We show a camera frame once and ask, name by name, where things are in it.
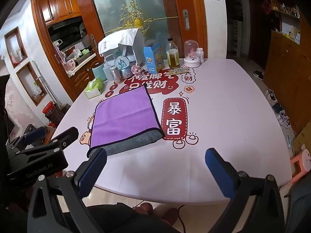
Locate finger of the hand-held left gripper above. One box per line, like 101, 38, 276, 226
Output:
6, 126, 47, 156
17, 127, 79, 156

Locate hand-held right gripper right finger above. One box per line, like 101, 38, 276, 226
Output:
205, 148, 285, 233

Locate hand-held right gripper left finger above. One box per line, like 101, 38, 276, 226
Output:
27, 148, 108, 233

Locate purple and grey towel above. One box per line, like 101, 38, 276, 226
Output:
87, 86, 166, 158

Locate red bucket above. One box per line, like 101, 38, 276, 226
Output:
42, 101, 57, 114

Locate metal pole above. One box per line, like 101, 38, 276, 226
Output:
33, 62, 59, 105

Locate person's dark trousers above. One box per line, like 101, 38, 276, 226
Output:
83, 204, 185, 233

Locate green tissue pack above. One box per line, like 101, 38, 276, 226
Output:
85, 77, 104, 99

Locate printed white tablecloth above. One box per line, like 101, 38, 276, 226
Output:
50, 58, 293, 203

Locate person's red slipper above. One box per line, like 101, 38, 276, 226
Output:
134, 203, 153, 215
162, 208, 179, 225

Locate pink cup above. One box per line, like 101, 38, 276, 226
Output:
62, 58, 76, 72

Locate teal cup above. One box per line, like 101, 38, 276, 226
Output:
92, 63, 108, 82

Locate small metal can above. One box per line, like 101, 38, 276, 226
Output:
110, 66, 122, 85

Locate clear plastic bottle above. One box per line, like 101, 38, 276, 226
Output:
104, 56, 115, 82

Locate pink plastic stool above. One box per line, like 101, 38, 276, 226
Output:
290, 150, 311, 187

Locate blue snow globe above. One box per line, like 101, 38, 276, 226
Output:
115, 56, 133, 79

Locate pink figurine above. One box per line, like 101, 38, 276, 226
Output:
131, 63, 144, 76

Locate white cloth cover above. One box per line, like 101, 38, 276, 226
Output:
98, 28, 139, 55

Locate pill blister pack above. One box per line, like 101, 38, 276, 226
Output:
169, 67, 190, 76

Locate grey countertop appliance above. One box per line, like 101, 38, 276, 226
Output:
117, 29, 146, 65

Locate blue cardboard box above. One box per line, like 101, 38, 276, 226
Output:
143, 43, 165, 73

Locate tall wooden cabinet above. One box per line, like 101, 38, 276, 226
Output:
264, 30, 311, 136

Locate glass dome with pink figure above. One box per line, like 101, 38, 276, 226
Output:
183, 40, 201, 68

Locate glass bottle of yellow oil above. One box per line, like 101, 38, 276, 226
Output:
166, 37, 180, 69

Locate wooden kitchen cabinets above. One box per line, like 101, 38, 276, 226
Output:
38, 0, 82, 26

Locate frosted glass sliding door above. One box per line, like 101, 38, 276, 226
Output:
73, 0, 208, 62

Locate black cable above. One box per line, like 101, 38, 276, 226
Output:
176, 205, 186, 226

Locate silver door handle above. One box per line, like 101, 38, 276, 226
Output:
183, 9, 190, 31

